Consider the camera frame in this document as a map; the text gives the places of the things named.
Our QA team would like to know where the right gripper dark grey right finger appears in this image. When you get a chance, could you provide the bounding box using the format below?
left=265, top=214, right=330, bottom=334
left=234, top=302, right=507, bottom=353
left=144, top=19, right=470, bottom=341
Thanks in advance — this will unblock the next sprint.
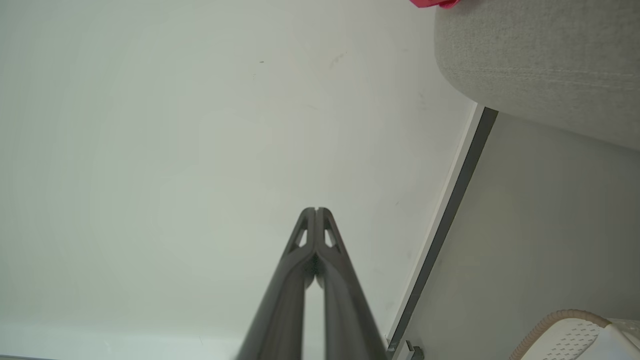
left=316, top=206, right=389, bottom=360

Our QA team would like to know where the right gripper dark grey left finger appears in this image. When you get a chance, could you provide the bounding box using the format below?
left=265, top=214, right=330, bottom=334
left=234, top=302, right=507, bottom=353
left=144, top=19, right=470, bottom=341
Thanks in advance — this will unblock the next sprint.
left=235, top=206, right=317, bottom=360

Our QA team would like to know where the red and white jersey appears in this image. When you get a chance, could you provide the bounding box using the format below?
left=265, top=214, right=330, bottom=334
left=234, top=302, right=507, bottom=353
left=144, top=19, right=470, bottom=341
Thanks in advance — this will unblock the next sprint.
left=409, top=0, right=464, bottom=10

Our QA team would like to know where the white perforated laundry basket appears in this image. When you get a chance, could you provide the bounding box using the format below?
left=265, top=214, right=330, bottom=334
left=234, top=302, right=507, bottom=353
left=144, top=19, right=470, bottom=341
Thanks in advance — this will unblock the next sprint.
left=509, top=308, right=640, bottom=360

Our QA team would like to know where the grey fabric sofa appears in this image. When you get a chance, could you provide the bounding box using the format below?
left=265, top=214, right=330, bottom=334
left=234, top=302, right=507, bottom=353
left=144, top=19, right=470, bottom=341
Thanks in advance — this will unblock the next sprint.
left=433, top=0, right=640, bottom=152

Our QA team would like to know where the grey metal frame foot bracket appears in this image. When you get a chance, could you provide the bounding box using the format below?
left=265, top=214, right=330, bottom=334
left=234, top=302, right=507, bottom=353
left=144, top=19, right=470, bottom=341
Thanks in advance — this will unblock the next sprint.
left=387, top=338, right=425, bottom=360

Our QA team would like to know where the white wall baseboard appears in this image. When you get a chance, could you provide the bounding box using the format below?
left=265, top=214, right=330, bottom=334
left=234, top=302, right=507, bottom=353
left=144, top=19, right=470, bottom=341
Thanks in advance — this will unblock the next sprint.
left=385, top=102, right=500, bottom=360

